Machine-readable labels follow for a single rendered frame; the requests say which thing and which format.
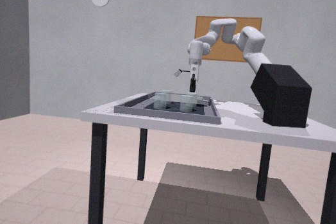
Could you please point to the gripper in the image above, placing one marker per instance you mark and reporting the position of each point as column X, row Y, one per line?
column 194, row 75

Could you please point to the clear glass jar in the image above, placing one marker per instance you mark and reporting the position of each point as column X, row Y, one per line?
column 186, row 103
column 169, row 93
column 194, row 98
column 160, row 100

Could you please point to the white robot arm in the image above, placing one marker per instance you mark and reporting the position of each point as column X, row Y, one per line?
column 250, row 41

